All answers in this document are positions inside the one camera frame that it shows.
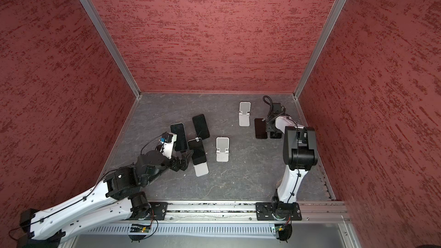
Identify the black phone with right sticker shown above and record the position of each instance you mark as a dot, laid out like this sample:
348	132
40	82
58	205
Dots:
260	129

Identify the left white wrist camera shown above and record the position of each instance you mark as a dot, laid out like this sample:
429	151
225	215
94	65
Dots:
167	141

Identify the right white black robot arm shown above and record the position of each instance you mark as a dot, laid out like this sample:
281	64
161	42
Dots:
299	151

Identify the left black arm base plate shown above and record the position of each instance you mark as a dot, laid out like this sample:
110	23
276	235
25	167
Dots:
159	210

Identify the black phone on left stand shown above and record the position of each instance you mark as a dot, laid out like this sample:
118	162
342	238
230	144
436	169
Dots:
199	155

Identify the left aluminium corner post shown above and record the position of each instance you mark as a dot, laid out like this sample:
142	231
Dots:
111	46

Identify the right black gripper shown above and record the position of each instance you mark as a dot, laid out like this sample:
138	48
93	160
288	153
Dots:
269	128

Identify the white slotted cable duct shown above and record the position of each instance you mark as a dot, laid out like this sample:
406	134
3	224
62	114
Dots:
247	230

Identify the black phone far left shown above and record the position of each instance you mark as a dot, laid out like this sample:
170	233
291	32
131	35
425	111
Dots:
181	141

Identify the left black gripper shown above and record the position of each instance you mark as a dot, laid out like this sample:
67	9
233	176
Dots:
176	166

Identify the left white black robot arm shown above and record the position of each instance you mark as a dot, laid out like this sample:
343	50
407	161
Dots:
117	196

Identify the black phone tilted back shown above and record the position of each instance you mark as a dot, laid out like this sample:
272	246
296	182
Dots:
201	127

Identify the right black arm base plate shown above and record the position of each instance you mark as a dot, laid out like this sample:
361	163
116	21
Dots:
279	211

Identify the aluminium front rail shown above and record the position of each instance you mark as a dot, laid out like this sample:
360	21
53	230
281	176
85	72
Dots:
199	211

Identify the white phone stand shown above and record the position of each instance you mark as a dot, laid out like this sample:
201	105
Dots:
222	146
201	169
244	114

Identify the aluminium corner post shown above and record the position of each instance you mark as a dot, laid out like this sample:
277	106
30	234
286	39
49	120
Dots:
321	42
111	46

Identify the right aluminium corner post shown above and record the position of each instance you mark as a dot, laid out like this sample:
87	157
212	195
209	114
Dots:
321	42

